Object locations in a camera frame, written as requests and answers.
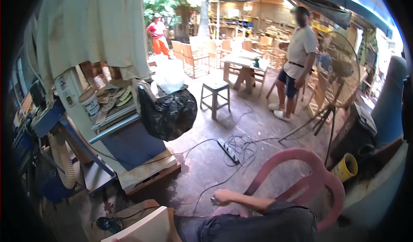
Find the person's right hand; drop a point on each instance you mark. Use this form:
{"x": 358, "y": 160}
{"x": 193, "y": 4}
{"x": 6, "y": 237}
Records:
{"x": 226, "y": 197}

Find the person's right fingers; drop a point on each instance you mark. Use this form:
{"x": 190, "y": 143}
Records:
{"x": 220, "y": 201}

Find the small grey object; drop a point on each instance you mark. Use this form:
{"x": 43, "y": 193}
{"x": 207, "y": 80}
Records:
{"x": 213, "y": 201}

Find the black power strip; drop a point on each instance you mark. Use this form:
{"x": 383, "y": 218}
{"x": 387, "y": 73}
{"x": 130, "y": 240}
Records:
{"x": 228, "y": 150}

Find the wooden pallet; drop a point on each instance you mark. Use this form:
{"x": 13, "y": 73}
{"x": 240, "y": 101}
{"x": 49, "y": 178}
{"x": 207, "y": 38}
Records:
{"x": 151, "y": 174}

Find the white board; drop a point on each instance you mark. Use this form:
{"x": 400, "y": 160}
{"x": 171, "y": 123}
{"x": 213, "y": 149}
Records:
{"x": 145, "y": 229}

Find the pink plastic chair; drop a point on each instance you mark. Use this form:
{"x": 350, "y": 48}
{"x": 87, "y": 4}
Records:
{"x": 317, "y": 177}

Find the black garbage bag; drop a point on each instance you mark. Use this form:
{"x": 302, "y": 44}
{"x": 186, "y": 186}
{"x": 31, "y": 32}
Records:
{"x": 167, "y": 113}

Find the grey stool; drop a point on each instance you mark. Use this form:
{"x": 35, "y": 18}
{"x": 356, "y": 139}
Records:
{"x": 215, "y": 95}

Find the white band saw machine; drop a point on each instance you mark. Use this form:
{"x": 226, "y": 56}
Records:
{"x": 129, "y": 138}

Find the dark teal power tool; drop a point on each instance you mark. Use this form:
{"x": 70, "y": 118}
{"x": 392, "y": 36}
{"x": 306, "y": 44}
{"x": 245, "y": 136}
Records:
{"x": 108, "y": 224}

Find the yellow bucket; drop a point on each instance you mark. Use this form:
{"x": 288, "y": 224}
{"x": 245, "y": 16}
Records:
{"x": 346, "y": 167}

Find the white plastic bag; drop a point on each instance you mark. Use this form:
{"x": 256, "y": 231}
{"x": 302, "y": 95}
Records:
{"x": 168, "y": 75}

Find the wooden work table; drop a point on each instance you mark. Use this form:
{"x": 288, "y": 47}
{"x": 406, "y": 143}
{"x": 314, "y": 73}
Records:
{"x": 243, "y": 66}

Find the green power sander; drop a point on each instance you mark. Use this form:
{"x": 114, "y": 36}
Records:
{"x": 256, "y": 62}

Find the group of wooden chairs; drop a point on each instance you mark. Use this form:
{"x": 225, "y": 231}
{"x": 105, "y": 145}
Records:
{"x": 195, "y": 56}

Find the pile of wooden cutouts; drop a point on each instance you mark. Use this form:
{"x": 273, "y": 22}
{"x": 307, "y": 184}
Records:
{"x": 113, "y": 98}

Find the large white tub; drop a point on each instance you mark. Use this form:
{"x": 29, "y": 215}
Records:
{"x": 377, "y": 190}

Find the white plastic bucket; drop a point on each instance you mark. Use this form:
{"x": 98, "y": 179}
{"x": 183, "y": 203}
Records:
{"x": 89, "y": 102}

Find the blue workshop machine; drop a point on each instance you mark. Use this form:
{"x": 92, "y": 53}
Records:
{"x": 48, "y": 177}

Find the full workshop shelf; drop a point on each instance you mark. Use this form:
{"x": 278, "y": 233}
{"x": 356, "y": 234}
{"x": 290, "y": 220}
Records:
{"x": 238, "y": 17}

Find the blue cylinder bag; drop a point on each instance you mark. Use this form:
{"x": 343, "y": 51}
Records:
{"x": 390, "y": 103}

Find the green tree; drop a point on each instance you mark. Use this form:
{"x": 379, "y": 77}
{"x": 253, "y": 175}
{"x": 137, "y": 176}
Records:
{"x": 167, "y": 6}

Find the beige cloth cover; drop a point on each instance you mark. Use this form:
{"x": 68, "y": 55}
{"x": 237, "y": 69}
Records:
{"x": 93, "y": 25}

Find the dark tarpaulin awning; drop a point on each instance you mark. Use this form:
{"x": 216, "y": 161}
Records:
{"x": 316, "y": 1}

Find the large pedestal fan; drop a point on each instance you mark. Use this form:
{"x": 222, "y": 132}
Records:
{"x": 338, "y": 71}

